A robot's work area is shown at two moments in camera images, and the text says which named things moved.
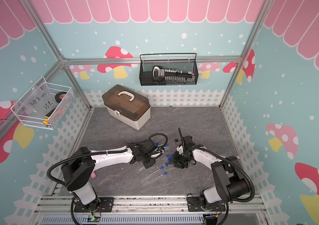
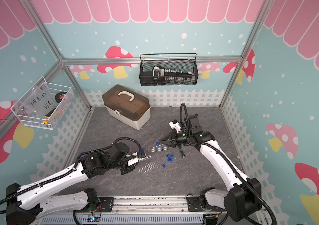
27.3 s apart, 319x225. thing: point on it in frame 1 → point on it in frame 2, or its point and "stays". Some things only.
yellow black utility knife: (48, 116) stays
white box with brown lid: (126, 106) stays
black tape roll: (59, 96) stays
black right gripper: (175, 161) → (171, 140)
